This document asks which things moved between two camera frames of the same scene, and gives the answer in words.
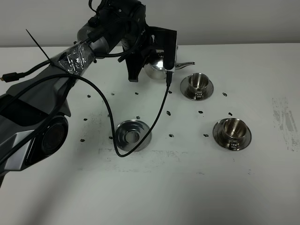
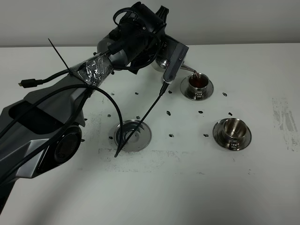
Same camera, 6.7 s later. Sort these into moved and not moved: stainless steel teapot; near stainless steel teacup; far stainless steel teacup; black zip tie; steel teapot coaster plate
Moved: stainless steel teapot; black zip tie
Not moved: steel teapot coaster plate; near stainless steel teacup; far stainless steel teacup
